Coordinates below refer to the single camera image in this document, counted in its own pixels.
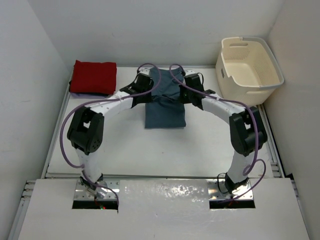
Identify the teal shirt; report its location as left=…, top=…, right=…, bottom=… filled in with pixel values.
left=144, top=67, right=187, bottom=129

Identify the red garment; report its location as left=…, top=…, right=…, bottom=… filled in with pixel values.
left=71, top=60, right=117, bottom=95

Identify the purple t shirt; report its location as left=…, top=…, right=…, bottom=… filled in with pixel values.
left=70, top=92, right=108, bottom=100

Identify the black garment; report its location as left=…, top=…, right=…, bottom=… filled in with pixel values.
left=68, top=81, right=109, bottom=96

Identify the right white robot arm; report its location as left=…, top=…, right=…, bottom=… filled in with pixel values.
left=179, top=70, right=268, bottom=194

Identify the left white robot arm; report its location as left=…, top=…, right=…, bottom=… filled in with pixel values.
left=66, top=68, right=154, bottom=191

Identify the beige laundry basket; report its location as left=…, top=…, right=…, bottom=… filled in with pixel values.
left=215, top=37, right=285, bottom=106

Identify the white front cover board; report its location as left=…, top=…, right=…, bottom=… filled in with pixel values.
left=19, top=178, right=309, bottom=240

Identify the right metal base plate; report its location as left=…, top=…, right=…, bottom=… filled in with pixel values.
left=206, top=178, right=254, bottom=201

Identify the metal base plate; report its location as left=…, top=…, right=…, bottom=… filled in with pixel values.
left=73, top=178, right=120, bottom=202
left=206, top=178, right=254, bottom=201

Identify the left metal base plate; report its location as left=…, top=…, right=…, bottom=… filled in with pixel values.
left=73, top=178, right=120, bottom=202

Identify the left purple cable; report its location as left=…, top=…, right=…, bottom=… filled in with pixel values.
left=60, top=62, right=162, bottom=206

